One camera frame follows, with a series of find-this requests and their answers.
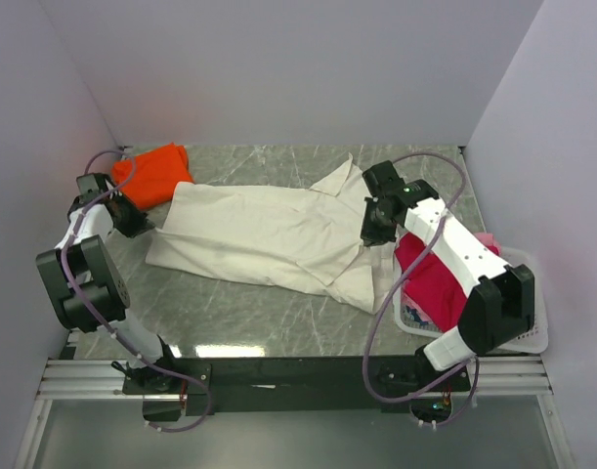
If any cream white t shirt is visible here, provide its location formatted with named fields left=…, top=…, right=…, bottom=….
left=146, top=158, right=395, bottom=314

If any folded orange t shirt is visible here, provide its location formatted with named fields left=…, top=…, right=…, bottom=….
left=111, top=143, right=193, bottom=211

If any magenta t shirt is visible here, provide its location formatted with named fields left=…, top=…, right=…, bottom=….
left=402, top=253, right=467, bottom=332

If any light pink t shirt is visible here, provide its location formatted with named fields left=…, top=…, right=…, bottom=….
left=475, top=233, right=501, bottom=256

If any aluminium frame rail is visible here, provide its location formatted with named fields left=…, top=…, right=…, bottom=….
left=36, top=357, right=128, bottom=401

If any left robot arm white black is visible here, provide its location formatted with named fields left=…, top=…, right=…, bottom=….
left=36, top=173, right=181, bottom=393

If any white plastic laundry basket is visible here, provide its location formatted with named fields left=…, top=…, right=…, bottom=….
left=392, top=245, right=549, bottom=355

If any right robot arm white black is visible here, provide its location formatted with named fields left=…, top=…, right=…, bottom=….
left=361, top=161, right=535, bottom=390

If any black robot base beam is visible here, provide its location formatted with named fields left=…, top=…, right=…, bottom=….
left=121, top=355, right=473, bottom=422

